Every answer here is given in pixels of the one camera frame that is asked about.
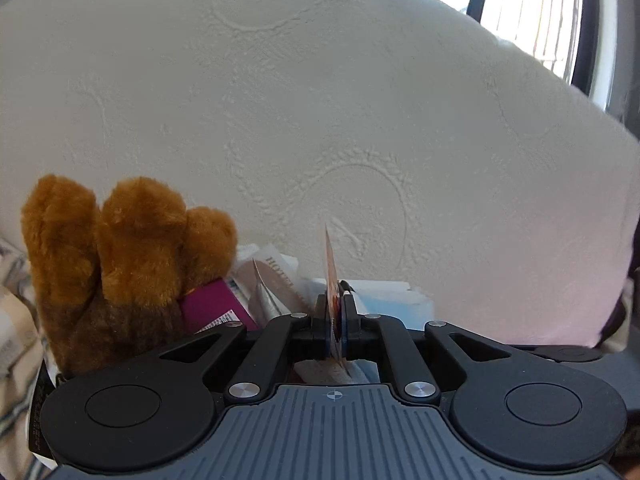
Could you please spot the cream embossed pillow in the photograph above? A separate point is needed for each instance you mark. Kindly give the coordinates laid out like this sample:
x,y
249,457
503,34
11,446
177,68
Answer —
x,y
300,85

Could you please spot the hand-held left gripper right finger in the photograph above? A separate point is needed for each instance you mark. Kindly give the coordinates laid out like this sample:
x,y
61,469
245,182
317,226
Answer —
x,y
344,332

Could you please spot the maroon booklet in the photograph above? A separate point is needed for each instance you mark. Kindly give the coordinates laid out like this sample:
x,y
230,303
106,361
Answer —
x,y
210,305

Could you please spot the silver sachet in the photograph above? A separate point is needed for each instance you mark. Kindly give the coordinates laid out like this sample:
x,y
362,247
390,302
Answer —
x,y
267,300

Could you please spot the thin orange card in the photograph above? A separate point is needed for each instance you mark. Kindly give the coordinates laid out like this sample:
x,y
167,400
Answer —
x,y
330,265

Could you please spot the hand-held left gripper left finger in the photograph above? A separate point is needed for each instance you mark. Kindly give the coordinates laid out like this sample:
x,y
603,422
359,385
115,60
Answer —
x,y
328,332

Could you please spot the white printed paper packet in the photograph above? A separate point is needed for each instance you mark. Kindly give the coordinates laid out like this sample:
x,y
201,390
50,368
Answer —
x,y
285,270

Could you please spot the barred window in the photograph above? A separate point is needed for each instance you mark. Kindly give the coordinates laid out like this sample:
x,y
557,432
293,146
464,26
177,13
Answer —
x,y
540,10

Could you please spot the white soft packet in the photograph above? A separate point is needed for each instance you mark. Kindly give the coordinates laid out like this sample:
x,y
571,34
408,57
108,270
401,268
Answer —
x,y
320,372

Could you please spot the striped blanket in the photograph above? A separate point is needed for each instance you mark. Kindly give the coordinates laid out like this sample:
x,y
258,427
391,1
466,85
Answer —
x,y
15,310

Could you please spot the brown plush toy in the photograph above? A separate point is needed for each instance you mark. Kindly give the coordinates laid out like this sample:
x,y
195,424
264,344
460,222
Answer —
x,y
125,240

